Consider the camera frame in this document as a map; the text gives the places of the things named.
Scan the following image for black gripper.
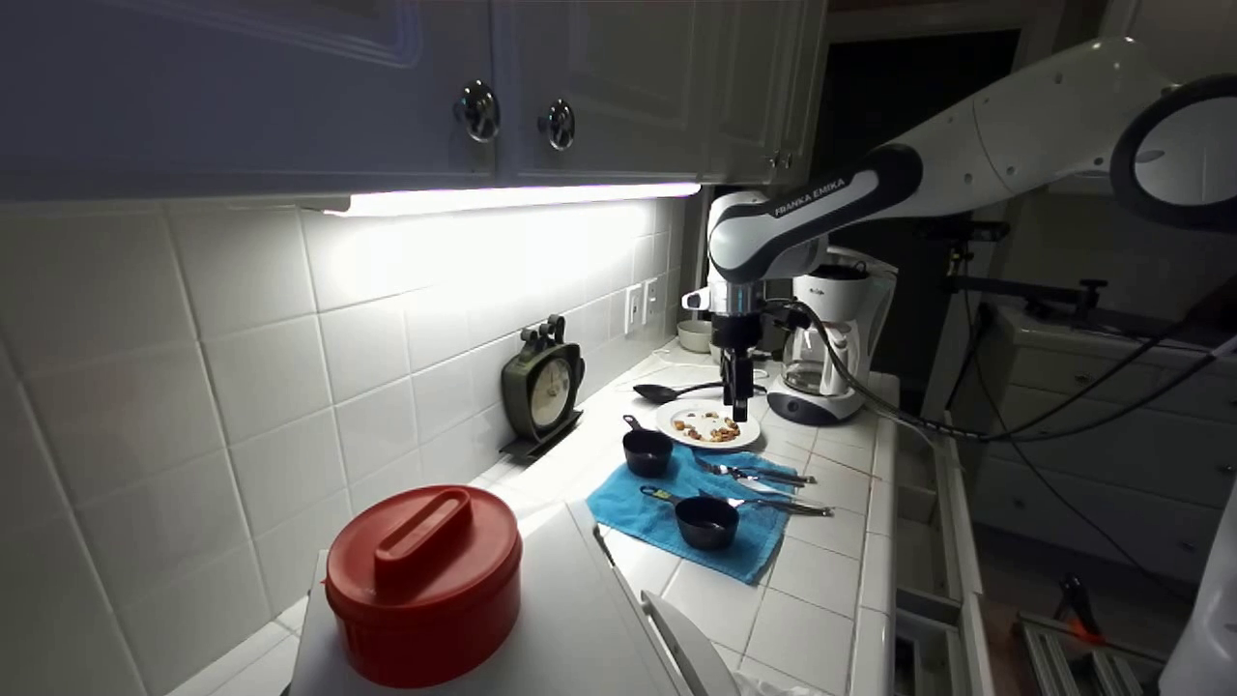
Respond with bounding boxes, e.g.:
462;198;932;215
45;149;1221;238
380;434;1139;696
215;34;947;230
712;309;764;431

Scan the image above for silver metal fork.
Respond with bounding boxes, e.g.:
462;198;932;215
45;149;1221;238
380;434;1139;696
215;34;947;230
737;490;840;523
720;459;823;490

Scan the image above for white plate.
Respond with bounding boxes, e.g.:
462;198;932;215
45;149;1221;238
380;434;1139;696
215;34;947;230
653;400;764;456

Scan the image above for brown food pieces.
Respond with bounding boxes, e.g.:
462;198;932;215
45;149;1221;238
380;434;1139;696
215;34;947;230
667;405;750;449

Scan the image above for white bowl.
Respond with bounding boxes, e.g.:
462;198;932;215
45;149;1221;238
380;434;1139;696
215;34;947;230
672;318;720;356

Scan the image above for black plastic ladle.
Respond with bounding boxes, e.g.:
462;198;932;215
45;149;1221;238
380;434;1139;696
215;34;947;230
628;374;729;405

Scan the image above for glass coffee carafe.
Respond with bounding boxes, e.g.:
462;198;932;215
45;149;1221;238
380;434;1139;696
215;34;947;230
775;322;856;401

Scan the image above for small black pot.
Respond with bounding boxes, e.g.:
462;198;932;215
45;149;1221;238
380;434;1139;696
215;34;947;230
639;485;746;556
618;412;680;485

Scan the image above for white coffee maker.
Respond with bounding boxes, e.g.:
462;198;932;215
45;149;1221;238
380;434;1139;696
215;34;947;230
764;247;902;431

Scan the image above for blue cloth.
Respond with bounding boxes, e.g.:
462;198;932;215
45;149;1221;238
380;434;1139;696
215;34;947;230
587;443;804;592

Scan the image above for dark analog kitchen clock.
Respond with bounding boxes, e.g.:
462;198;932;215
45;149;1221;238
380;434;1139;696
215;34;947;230
497;315;590;470

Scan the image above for open white drawer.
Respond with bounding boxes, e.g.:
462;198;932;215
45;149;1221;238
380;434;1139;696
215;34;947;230
884;412;997;696

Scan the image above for under-cabinet light strip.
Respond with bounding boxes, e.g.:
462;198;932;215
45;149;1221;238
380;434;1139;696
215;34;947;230
314;177;707;221

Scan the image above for round metal cabinet knob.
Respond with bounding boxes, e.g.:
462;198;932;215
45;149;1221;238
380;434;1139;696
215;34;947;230
537;92;581;154
454;73;502;149

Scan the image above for white drawer chest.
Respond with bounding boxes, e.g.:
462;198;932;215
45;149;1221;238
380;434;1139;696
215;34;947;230
971;304;1237;586

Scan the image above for red lidded container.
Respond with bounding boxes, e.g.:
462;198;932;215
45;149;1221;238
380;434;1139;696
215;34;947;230
322;481;527;694

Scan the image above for white upper cabinets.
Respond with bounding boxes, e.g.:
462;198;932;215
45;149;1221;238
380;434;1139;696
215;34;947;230
0;0;827;207

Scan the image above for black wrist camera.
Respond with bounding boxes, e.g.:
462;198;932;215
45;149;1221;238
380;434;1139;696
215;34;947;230
753;289;819;362

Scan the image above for white wall outlet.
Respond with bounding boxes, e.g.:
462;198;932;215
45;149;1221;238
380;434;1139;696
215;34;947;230
618;274;661;342

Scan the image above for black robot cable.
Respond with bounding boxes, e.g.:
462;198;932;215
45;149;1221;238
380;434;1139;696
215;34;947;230
784;304;1237;449

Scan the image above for red handled tool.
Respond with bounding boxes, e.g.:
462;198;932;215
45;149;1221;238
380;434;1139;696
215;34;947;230
1056;572;1105;650

